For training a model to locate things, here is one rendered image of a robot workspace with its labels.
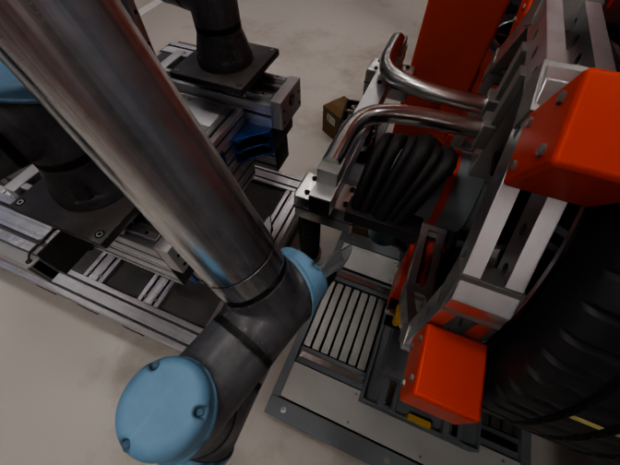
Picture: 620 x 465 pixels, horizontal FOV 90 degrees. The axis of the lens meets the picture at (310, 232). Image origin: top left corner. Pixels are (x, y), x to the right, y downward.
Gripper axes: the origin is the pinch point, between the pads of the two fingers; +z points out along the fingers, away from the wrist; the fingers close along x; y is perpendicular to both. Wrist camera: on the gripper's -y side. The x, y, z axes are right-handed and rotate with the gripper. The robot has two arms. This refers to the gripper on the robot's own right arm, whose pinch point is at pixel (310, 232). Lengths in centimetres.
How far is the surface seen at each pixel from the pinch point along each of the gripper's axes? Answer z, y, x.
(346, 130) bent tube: 5.3, 18.2, -2.9
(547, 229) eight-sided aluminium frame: -3.1, 20.0, -25.8
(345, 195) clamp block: 0.2, 12.0, -5.2
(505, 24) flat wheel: 185, -33, -37
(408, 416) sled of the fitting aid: -11, -65, -37
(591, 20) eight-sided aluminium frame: 19.7, 28.9, -25.1
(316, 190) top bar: -2.9, 15.0, -2.2
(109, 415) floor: -49, -83, 57
